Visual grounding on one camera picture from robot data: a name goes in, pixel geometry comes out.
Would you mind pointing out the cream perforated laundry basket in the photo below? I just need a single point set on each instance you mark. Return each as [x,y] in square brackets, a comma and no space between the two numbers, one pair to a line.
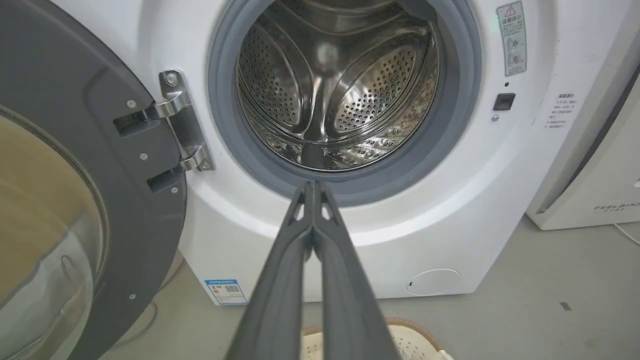
[415,342]

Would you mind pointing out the chrome washer door hinge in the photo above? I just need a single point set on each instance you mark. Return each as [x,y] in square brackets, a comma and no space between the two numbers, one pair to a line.
[184,120]

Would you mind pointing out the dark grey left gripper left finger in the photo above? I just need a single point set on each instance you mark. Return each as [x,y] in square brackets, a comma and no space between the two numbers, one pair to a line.
[272,300]

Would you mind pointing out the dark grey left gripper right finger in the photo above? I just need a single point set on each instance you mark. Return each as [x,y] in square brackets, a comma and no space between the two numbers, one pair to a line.
[350,300]

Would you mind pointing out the grey washing machine door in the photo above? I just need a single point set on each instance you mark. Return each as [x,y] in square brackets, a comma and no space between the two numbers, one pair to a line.
[75,200]

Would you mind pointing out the white appliance with grey stripe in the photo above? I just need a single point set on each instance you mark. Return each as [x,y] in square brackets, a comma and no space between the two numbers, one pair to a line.
[600,170]

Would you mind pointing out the white front-load washing machine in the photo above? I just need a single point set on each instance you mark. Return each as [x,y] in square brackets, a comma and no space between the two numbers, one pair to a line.
[450,200]

